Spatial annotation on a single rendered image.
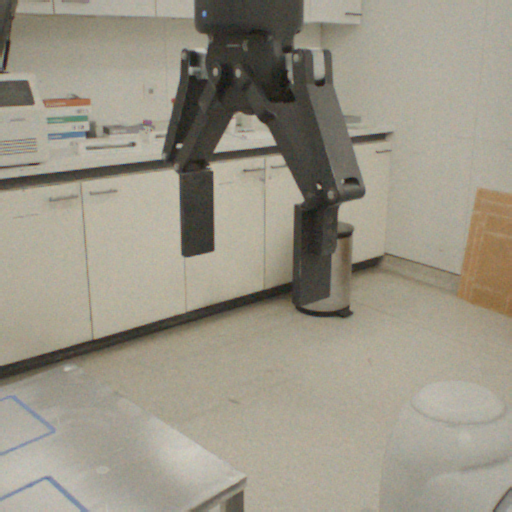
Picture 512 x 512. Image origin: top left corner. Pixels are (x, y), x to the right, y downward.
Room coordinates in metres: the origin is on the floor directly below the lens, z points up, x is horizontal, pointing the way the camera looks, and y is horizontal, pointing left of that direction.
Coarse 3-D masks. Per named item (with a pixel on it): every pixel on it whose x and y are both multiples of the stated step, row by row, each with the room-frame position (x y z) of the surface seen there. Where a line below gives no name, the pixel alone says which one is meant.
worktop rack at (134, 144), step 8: (128, 136) 3.04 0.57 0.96; (136, 136) 3.04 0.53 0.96; (72, 144) 2.91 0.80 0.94; (80, 144) 2.83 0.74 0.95; (88, 144) 2.85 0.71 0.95; (96, 144) 2.87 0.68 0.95; (128, 144) 3.05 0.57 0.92; (136, 144) 3.04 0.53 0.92; (80, 152) 2.83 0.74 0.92; (88, 152) 2.85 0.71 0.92; (96, 152) 2.87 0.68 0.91; (104, 152) 2.89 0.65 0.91; (112, 152) 2.91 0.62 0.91; (120, 152) 2.93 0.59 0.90
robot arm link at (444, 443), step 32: (448, 384) 0.69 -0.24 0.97; (416, 416) 0.64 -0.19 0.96; (448, 416) 0.62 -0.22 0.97; (480, 416) 0.62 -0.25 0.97; (416, 448) 0.62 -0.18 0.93; (448, 448) 0.60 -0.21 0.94; (480, 448) 0.59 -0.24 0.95; (384, 480) 0.66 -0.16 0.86; (416, 480) 0.61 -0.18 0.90; (448, 480) 0.58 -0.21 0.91; (480, 480) 0.57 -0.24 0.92
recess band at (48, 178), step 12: (216, 156) 3.21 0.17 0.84; (228, 156) 3.26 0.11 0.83; (240, 156) 3.31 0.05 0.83; (84, 168) 2.77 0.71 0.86; (96, 168) 2.80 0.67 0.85; (108, 168) 2.84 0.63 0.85; (120, 168) 2.88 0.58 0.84; (132, 168) 2.92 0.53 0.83; (144, 168) 2.95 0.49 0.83; (156, 168) 2.99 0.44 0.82; (0, 180) 2.54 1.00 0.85; (12, 180) 2.57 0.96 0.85; (24, 180) 2.60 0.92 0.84; (36, 180) 2.63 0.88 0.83; (48, 180) 2.67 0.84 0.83; (60, 180) 2.70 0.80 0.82
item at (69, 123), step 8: (48, 120) 3.05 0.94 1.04; (56, 120) 3.07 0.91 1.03; (64, 120) 3.10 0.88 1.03; (72, 120) 3.12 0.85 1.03; (80, 120) 3.15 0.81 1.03; (48, 128) 3.05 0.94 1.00; (56, 128) 3.07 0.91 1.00; (64, 128) 3.10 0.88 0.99; (72, 128) 3.12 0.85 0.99; (80, 128) 3.14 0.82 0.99; (88, 128) 3.17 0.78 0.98
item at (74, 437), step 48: (48, 384) 0.96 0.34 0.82; (96, 384) 0.96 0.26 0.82; (0, 432) 0.82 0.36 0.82; (48, 432) 0.82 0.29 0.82; (96, 432) 0.82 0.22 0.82; (144, 432) 0.82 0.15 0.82; (0, 480) 0.71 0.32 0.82; (48, 480) 0.71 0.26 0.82; (96, 480) 0.71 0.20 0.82; (144, 480) 0.71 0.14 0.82; (192, 480) 0.71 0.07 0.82; (240, 480) 0.72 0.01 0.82
